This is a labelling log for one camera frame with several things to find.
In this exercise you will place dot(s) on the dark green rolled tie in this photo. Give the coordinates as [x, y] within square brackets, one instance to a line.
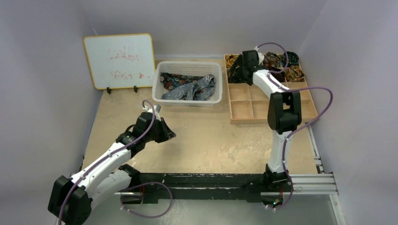
[292, 59]

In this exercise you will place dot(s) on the orange brown rolled tie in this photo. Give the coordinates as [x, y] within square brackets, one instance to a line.
[294, 74]

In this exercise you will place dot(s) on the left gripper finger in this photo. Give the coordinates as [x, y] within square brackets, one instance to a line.
[166, 129]
[166, 136]

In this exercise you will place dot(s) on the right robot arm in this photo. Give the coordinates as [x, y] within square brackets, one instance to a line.
[284, 111]

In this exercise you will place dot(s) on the white whiteboard orange frame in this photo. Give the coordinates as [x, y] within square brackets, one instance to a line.
[120, 61]

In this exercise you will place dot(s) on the yellow rolled tie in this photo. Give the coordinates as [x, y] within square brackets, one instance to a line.
[230, 60]

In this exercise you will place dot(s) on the grey blue patterned tie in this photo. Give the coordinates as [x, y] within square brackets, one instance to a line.
[200, 90]

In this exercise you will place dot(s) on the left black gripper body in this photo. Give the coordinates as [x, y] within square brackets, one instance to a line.
[158, 131]

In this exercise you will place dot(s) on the wooden compartment tray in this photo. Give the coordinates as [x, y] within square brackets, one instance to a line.
[248, 104]

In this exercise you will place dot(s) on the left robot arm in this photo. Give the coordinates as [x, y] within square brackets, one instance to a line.
[73, 198]

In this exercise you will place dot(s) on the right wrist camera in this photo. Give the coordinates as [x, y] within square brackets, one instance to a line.
[260, 55]

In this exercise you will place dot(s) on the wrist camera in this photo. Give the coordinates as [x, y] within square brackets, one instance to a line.
[260, 55]
[155, 109]

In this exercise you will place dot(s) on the dark maroon rolled tie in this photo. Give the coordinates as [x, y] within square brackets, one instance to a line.
[278, 74]

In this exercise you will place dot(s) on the brown patterned rolled tie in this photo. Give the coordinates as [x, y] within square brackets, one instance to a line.
[271, 59]

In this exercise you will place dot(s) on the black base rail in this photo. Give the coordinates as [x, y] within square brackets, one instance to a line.
[249, 187]

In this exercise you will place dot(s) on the aluminium rail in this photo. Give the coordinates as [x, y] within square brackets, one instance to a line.
[314, 183]

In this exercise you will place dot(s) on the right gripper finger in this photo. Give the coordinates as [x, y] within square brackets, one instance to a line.
[237, 63]
[233, 77]

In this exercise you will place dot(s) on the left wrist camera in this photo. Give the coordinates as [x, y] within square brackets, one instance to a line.
[155, 109]

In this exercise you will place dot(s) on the white plastic basket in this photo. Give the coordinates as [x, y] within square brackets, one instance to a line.
[192, 68]

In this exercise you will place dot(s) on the dark colourful patterned tie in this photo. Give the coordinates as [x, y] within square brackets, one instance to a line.
[171, 81]

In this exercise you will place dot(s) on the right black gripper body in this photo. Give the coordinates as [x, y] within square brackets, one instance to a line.
[237, 71]

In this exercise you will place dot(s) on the black floral tie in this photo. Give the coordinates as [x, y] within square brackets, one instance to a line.
[240, 74]

